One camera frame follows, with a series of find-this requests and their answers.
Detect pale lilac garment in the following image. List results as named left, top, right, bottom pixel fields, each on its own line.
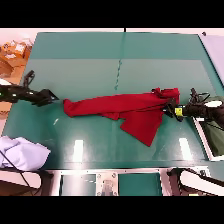
left=198, top=32, right=224, bottom=87

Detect cardboard boxes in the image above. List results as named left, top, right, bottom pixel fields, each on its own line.
left=0, top=39, right=35, bottom=85

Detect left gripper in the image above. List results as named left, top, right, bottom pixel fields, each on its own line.
left=35, top=88, right=60, bottom=108

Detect silver frame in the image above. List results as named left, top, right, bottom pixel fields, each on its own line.
left=42, top=167, right=176, bottom=197

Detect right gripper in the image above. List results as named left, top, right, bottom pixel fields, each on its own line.
left=164, top=99, right=185, bottom=123

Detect red shirt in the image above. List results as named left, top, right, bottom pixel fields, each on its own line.
left=62, top=86, right=181, bottom=147

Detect black cable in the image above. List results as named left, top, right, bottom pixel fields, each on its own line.
left=0, top=149, right=32, bottom=188

